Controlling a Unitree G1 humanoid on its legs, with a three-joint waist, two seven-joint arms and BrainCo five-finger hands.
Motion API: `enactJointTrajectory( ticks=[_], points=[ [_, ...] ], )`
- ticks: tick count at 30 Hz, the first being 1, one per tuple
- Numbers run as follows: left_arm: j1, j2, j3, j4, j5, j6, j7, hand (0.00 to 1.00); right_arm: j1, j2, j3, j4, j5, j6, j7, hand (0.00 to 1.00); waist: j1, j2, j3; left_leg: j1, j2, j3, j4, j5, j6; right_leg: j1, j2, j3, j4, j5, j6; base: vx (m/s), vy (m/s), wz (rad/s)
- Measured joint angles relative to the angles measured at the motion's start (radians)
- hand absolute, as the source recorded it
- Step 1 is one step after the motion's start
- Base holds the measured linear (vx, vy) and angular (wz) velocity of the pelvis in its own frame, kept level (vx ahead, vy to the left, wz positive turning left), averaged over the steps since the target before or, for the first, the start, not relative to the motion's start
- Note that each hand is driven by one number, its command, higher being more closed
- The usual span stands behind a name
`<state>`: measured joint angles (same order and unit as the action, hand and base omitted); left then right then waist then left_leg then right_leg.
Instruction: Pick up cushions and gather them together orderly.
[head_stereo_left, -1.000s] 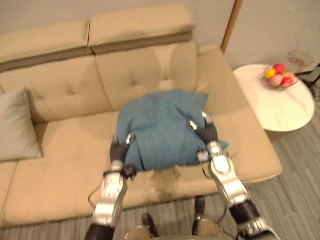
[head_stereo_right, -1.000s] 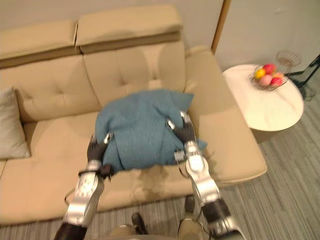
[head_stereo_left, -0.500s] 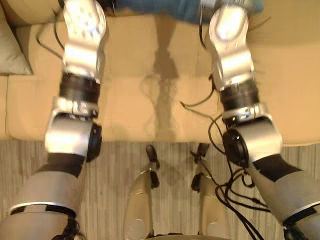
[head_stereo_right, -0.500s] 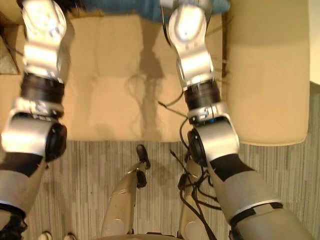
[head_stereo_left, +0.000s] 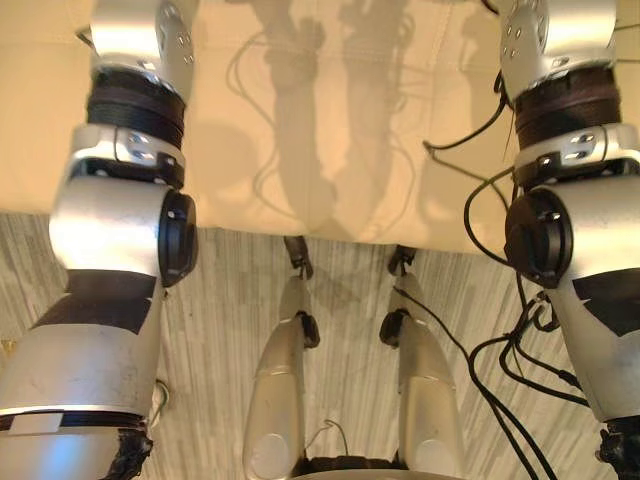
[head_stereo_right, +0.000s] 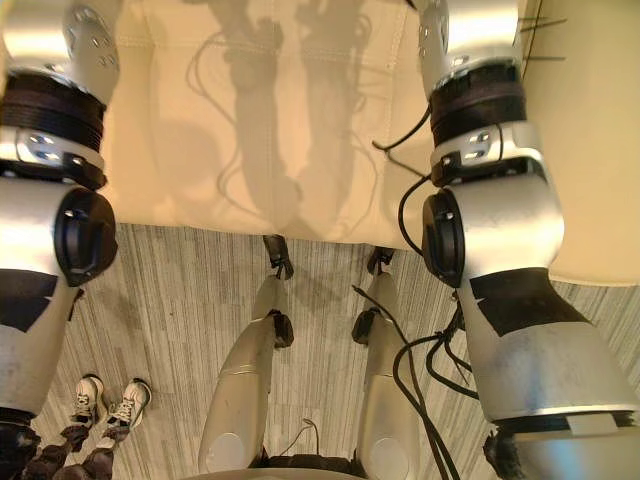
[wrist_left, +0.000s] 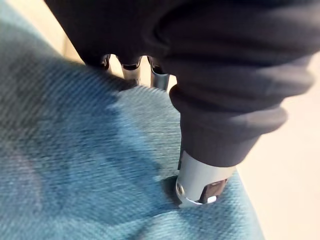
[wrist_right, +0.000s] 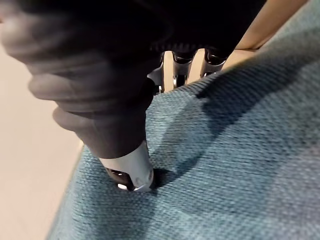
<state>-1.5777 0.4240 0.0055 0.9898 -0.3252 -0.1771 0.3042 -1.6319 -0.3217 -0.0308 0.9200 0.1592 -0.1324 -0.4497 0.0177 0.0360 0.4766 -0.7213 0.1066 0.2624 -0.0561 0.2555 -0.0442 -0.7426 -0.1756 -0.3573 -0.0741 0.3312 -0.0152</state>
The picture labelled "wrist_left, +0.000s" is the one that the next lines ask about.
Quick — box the teal blue fabric cushion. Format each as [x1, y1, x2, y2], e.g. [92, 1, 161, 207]
[0, 0, 266, 240]

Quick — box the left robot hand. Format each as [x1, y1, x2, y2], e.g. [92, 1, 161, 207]
[43, 0, 320, 208]

